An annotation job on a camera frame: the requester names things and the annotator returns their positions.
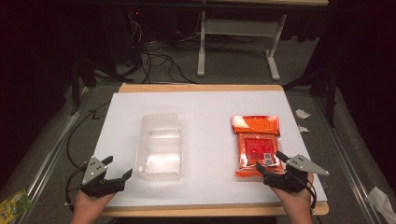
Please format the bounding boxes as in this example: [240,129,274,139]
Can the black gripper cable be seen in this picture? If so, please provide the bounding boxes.
[292,173,318,217]
[64,100,112,213]

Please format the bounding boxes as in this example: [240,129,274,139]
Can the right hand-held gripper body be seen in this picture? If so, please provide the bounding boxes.
[262,154,331,193]

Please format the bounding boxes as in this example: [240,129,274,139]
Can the clear plastic container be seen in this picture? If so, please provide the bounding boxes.
[134,112,185,182]

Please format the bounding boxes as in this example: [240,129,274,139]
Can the white metal desk frame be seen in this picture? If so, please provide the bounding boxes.
[196,10,288,82]

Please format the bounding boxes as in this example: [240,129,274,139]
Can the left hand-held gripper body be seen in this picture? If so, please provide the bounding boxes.
[79,155,127,199]

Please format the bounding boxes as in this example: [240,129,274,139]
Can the white table sheet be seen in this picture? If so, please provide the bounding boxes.
[92,91,329,207]

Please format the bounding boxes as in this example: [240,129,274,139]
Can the green yellow packet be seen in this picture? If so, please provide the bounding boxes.
[0,188,34,224]

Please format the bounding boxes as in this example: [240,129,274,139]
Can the metal floor rail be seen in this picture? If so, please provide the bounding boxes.
[18,86,94,224]
[312,94,378,224]

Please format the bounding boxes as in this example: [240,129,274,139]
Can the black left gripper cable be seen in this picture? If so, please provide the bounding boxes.
[64,100,112,213]

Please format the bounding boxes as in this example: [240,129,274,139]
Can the orange snack packet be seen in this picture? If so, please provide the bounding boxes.
[231,114,286,178]

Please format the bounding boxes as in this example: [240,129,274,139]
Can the black floor cables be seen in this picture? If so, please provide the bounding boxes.
[122,10,204,86]

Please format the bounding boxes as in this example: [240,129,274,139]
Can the person's left hand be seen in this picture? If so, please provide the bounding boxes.
[74,189,117,217]

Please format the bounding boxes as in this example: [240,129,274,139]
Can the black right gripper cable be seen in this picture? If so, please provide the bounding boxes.
[292,173,318,217]

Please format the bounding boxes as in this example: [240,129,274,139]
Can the black metal stand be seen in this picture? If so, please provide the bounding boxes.
[68,59,98,117]
[281,64,341,129]

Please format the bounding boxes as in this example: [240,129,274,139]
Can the white cloth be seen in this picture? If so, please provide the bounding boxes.
[365,186,396,224]

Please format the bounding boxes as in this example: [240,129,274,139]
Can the person's right hand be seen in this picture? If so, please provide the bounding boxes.
[270,173,315,217]

